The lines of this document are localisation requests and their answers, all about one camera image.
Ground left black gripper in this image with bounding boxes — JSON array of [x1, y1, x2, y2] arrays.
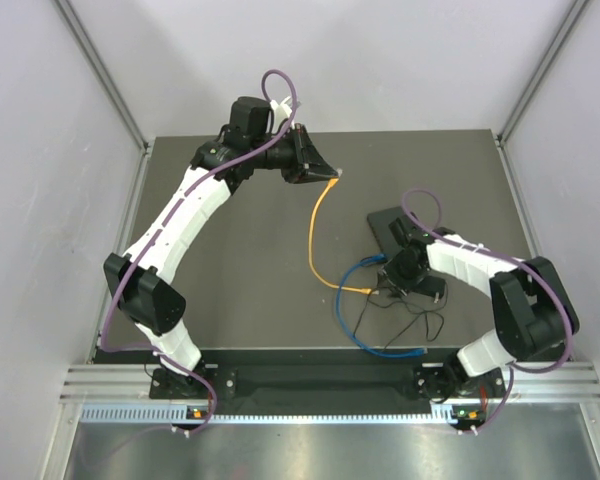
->
[[249, 123, 337, 184]]

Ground blue ethernet cable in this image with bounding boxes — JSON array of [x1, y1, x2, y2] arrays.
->
[[334, 254, 427, 358]]

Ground black network switch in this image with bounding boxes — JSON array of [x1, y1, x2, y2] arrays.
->
[[367, 206, 419, 259]]

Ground yellow ethernet cable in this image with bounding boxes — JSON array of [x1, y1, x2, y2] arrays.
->
[[307, 180, 381, 296]]

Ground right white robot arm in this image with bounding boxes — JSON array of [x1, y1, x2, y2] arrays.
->
[[367, 208, 580, 398]]

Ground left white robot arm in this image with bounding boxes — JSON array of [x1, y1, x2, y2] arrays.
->
[[104, 96, 339, 397]]

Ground black power adapter cable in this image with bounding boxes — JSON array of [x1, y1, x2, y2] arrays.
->
[[353, 277, 451, 350]]

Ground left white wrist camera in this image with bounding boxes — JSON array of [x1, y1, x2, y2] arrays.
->
[[269, 96, 301, 128]]

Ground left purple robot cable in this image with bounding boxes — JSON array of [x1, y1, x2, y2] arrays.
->
[[99, 68, 299, 434]]

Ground grey slotted cable duct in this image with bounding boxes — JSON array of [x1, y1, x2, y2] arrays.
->
[[80, 404, 481, 425]]

